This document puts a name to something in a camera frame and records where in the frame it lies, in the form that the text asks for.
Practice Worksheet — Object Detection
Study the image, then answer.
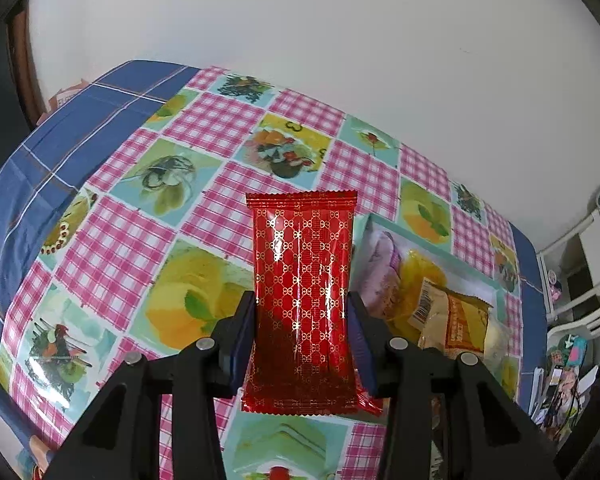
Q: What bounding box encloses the colourful clutter pile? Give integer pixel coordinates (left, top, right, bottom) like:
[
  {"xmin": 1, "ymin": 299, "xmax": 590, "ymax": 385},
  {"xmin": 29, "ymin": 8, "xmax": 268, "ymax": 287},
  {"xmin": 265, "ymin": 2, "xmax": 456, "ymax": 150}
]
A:
[{"xmin": 530, "ymin": 335, "xmax": 600, "ymax": 441}]

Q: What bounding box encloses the brown wooden door frame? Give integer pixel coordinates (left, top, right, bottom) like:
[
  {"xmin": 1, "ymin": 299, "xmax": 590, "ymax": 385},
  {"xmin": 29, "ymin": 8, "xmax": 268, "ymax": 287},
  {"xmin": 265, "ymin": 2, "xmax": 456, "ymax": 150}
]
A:
[{"xmin": 5, "ymin": 5, "xmax": 48, "ymax": 128}]

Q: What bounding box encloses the yellow snack packet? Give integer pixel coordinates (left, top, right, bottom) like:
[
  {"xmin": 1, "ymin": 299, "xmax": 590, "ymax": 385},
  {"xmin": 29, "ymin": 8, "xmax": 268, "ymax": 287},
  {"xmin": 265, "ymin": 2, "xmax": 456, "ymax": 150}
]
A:
[{"xmin": 411, "ymin": 280, "xmax": 496, "ymax": 358}]

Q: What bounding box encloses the pink paper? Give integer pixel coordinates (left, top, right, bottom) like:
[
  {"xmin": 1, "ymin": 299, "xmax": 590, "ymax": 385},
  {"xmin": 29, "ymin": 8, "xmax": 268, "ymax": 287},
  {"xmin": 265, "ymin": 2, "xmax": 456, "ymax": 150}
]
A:
[{"xmin": 45, "ymin": 77, "xmax": 88, "ymax": 116}]

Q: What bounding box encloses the pink snack packet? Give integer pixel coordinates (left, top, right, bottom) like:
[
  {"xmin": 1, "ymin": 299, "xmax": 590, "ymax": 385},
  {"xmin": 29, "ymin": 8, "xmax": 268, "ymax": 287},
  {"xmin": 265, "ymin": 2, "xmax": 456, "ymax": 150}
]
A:
[{"xmin": 355, "ymin": 230, "xmax": 406, "ymax": 321}]

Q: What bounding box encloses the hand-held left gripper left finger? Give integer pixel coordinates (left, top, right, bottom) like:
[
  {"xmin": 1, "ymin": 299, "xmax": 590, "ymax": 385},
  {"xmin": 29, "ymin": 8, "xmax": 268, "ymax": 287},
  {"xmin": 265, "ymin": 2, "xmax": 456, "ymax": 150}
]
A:
[{"xmin": 42, "ymin": 291, "xmax": 257, "ymax": 480}]

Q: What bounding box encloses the red gold patterned snack packet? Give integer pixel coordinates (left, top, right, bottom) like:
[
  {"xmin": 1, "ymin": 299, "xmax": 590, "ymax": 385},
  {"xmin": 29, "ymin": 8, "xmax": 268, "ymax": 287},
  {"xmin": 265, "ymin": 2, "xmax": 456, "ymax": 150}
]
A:
[{"xmin": 241, "ymin": 189, "xmax": 385, "ymax": 417}]

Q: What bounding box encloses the pink round object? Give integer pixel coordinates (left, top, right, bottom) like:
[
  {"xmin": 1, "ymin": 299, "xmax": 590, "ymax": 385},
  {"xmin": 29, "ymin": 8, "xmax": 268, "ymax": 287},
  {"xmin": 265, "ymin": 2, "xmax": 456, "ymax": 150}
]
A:
[{"xmin": 547, "ymin": 270, "xmax": 566, "ymax": 301}]

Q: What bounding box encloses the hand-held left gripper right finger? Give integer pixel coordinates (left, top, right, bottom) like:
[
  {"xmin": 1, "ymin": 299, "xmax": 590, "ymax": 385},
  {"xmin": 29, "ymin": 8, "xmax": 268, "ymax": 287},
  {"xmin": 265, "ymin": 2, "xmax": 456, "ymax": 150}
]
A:
[{"xmin": 346, "ymin": 291, "xmax": 570, "ymax": 480}]

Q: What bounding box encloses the teal cardboard box tray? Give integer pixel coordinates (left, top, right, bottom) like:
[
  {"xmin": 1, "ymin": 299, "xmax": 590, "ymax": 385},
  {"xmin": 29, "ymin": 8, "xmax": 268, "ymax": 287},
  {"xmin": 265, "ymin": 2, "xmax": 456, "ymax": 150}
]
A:
[{"xmin": 352, "ymin": 212, "xmax": 511, "ymax": 361}]

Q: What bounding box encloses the white shelf unit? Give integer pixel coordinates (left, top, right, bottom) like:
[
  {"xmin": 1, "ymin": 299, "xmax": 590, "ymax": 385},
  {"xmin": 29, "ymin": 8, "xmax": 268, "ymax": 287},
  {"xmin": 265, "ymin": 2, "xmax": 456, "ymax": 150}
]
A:
[{"xmin": 535, "ymin": 175, "xmax": 600, "ymax": 341}]

